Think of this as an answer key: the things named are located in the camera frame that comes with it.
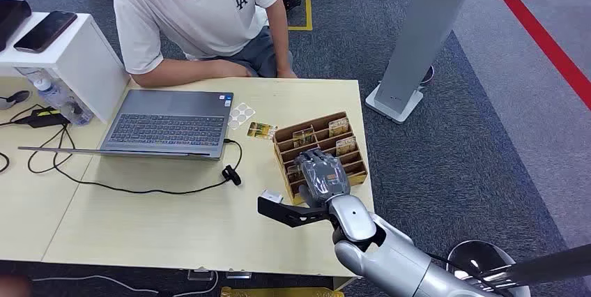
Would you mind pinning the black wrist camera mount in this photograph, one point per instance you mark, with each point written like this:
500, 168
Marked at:
288, 214

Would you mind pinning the person's left hand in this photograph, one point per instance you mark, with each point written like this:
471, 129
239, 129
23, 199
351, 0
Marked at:
286, 73

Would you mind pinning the person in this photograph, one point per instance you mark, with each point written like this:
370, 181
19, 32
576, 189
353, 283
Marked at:
203, 13

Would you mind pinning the person's right forearm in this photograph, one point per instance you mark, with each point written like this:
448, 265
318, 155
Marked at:
175, 73

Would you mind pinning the grey open laptop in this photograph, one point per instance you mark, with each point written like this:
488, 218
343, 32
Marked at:
171, 124

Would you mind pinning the black power adapter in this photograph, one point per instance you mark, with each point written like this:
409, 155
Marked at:
42, 118

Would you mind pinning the gold card on desk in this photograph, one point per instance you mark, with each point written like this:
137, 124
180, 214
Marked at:
261, 130

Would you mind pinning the small grey black device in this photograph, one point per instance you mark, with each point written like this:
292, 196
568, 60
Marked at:
16, 98

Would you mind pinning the blurred reddish object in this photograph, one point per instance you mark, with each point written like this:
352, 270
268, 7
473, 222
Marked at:
14, 285

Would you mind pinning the grey kiosk stand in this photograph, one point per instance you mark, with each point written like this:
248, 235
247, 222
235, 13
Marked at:
420, 41

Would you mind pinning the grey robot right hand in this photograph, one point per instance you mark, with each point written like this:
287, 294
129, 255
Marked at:
323, 177

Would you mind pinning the white round sticker sheet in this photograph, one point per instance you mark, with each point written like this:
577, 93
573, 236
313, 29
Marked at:
241, 115

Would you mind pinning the black smartphone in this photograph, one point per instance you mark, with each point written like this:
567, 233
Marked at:
45, 31

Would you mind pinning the person's right hand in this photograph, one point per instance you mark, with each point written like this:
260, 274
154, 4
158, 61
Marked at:
233, 68

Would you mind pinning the white desk shelf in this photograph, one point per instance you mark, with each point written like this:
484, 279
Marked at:
83, 61

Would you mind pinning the clear plastic water bottle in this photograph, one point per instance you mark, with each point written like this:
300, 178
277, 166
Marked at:
55, 98

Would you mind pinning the yellow object under desk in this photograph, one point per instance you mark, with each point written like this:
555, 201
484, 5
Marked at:
281, 292

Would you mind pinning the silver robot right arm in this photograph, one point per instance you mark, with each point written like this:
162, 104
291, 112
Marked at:
392, 258

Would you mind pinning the black flat device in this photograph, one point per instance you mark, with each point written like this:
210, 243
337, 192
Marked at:
11, 17

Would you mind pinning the black metal bar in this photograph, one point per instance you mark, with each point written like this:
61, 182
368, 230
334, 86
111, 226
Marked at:
549, 265

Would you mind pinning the clear desk bracket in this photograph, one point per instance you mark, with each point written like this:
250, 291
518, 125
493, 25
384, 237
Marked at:
201, 275
238, 275

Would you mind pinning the wooden slotted card holder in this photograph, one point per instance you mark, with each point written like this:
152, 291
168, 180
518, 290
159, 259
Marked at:
353, 168

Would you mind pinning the person's left forearm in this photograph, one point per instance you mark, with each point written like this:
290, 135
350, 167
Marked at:
281, 45

